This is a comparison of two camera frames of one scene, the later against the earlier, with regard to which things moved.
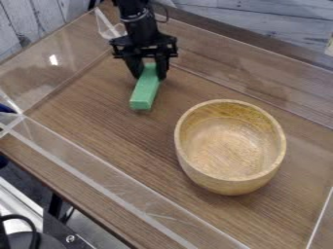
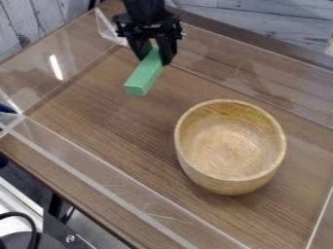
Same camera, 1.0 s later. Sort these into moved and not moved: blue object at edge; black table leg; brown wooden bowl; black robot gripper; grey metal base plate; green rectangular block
Moved: green rectangular block; black robot gripper
Not moved: blue object at edge; black table leg; brown wooden bowl; grey metal base plate
